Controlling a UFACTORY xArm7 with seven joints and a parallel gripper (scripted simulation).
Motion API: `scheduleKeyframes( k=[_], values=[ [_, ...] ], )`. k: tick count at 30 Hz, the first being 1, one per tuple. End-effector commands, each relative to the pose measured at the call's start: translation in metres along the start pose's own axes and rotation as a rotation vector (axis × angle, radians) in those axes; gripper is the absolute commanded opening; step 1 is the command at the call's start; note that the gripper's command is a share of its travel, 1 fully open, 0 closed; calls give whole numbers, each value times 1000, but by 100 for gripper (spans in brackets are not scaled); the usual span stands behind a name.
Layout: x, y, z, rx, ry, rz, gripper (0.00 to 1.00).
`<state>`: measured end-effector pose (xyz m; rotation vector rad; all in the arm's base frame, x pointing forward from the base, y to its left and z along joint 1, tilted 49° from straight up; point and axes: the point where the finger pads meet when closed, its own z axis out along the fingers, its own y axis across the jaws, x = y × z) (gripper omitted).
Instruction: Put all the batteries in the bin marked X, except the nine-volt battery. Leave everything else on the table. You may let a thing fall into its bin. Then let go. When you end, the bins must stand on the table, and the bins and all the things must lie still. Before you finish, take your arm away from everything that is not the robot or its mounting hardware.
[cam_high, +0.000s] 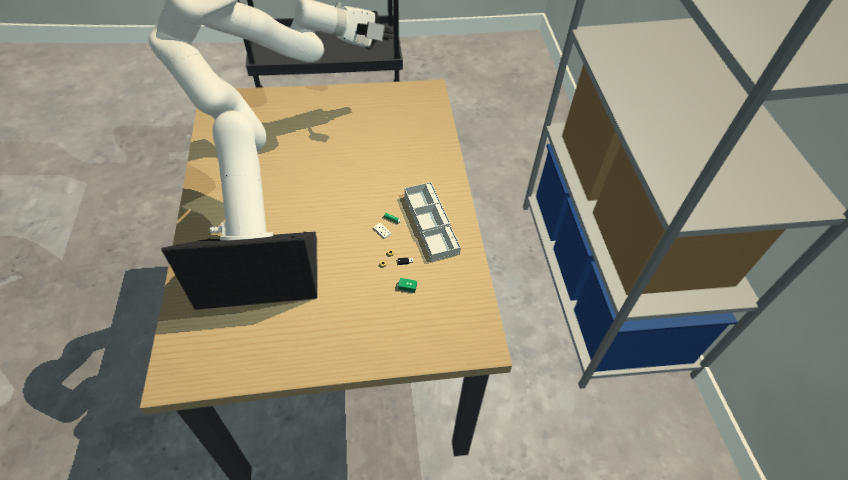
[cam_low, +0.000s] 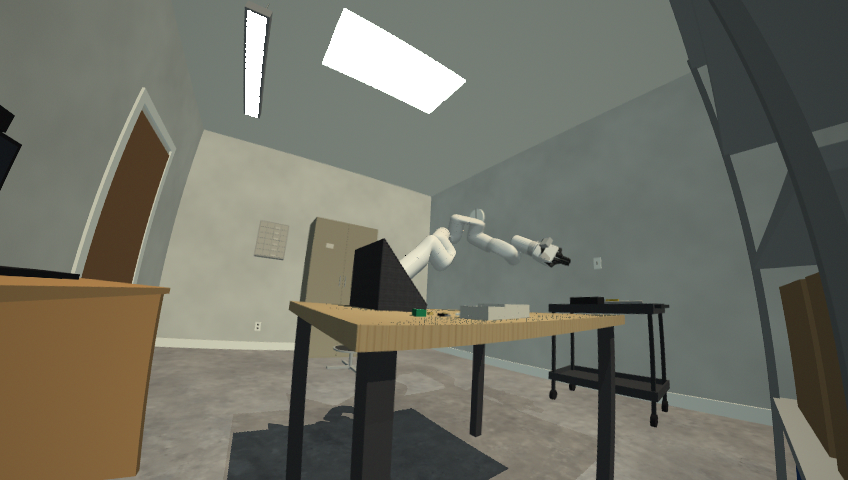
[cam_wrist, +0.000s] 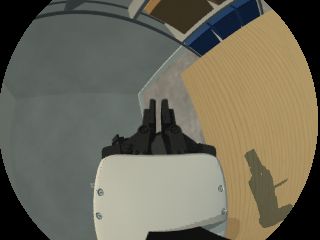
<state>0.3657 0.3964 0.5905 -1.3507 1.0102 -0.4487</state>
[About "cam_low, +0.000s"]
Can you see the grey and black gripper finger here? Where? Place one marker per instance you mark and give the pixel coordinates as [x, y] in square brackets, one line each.
[560, 255]
[558, 261]

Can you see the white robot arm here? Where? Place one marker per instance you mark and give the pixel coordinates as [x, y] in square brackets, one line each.
[441, 253]

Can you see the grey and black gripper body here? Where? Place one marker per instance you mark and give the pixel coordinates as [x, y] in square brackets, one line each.
[547, 255]

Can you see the white rack of open bins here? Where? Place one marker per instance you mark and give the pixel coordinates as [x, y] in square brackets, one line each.
[496, 312]

